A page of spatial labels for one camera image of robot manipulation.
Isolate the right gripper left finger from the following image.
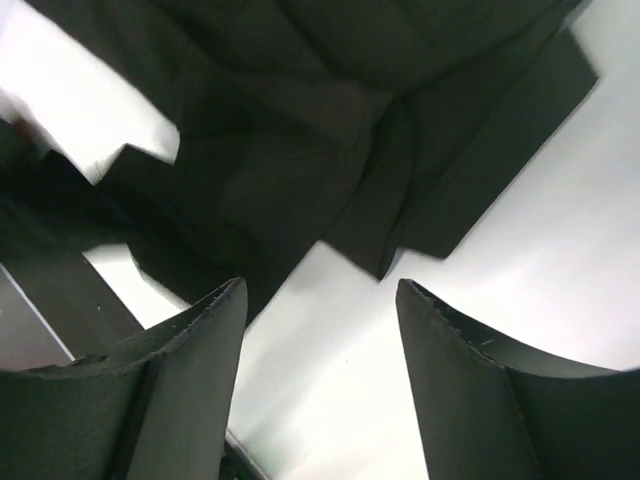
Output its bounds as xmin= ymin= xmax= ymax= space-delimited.
xmin=1 ymin=279 xmax=248 ymax=479

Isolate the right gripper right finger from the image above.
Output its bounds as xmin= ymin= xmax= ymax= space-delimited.
xmin=396 ymin=279 xmax=639 ymax=479

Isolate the black long sleeve shirt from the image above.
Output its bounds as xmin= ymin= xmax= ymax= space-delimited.
xmin=1 ymin=1 xmax=597 ymax=316

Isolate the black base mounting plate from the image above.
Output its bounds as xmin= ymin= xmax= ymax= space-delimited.
xmin=1 ymin=254 xmax=142 ymax=371

